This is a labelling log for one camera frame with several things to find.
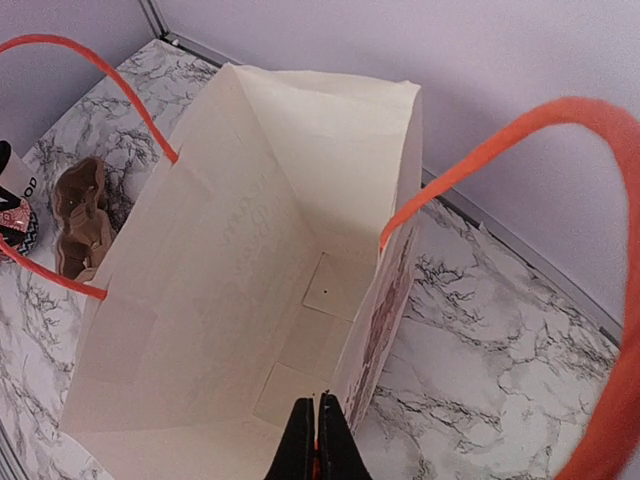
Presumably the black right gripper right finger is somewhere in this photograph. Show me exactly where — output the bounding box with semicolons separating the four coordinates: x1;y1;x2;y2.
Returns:
318;393;370;480

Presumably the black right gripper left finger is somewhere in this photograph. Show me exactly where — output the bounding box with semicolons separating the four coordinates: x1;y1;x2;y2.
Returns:
267;398;315;480

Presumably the white paper takeout bag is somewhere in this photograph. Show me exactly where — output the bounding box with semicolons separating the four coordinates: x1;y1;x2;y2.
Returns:
0;33;640;480

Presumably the brown cardboard cup carrier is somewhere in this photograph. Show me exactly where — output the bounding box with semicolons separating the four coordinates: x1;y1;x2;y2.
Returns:
52;157;116;283

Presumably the white paper coffee cup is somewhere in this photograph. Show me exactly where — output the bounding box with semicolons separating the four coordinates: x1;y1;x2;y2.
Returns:
0;140;39;201

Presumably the red patterned small bowl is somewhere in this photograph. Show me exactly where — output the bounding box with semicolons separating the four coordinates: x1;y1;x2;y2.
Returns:
1;199;39;256

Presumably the left aluminium frame post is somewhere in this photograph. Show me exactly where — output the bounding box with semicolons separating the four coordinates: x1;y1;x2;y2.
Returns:
138;0;180;47

